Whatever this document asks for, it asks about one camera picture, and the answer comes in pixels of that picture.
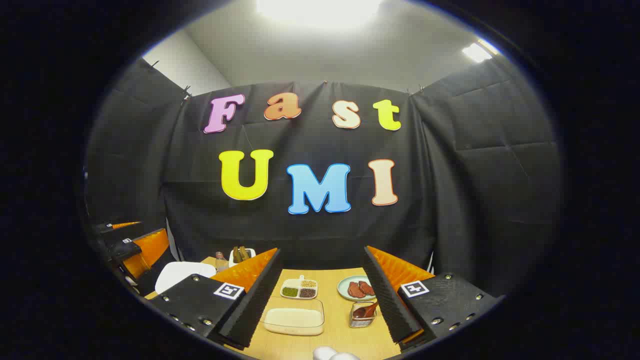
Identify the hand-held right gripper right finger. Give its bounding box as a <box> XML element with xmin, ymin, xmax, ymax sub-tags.
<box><xmin>361</xmin><ymin>245</ymin><xmax>505</xmax><ymax>353</ymax></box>

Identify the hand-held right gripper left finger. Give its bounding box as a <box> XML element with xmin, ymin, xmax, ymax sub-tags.
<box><xmin>149</xmin><ymin>247</ymin><xmax>283</xmax><ymax>351</ymax></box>

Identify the dark wooden spoon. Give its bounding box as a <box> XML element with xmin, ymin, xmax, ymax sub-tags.
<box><xmin>352</xmin><ymin>300</ymin><xmax>379</xmax><ymax>320</ymax></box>

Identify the white rice cooker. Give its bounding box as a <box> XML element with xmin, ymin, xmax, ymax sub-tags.
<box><xmin>155</xmin><ymin>261</ymin><xmax>217</xmax><ymax>295</ymax></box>

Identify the clear container of rice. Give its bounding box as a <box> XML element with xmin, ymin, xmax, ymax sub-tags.
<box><xmin>260</xmin><ymin>296</ymin><xmax>325</xmax><ymax>336</ymax></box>

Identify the white toaster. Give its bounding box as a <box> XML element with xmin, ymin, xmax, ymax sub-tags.
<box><xmin>228</xmin><ymin>246</ymin><xmax>257</xmax><ymax>268</ymax></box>

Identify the pale green plate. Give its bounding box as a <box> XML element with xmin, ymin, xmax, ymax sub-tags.
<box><xmin>337</xmin><ymin>275</ymin><xmax>377</xmax><ymax>302</ymax></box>

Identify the white divided grain dish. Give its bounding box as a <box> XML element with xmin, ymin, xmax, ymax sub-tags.
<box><xmin>280</xmin><ymin>275</ymin><xmax>319</xmax><ymax>300</ymax></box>

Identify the black backdrop cloth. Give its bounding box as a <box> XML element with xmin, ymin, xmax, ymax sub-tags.
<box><xmin>85</xmin><ymin>55</ymin><xmax>566</xmax><ymax>301</ymax></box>

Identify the small ceiling light panel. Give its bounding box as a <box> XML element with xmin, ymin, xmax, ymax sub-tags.
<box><xmin>461</xmin><ymin>39</ymin><xmax>501</xmax><ymax>63</ymax></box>

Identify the large ceiling light panel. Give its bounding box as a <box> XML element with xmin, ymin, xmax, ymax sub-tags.
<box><xmin>256</xmin><ymin>0</ymin><xmax>383</xmax><ymax>31</ymax></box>

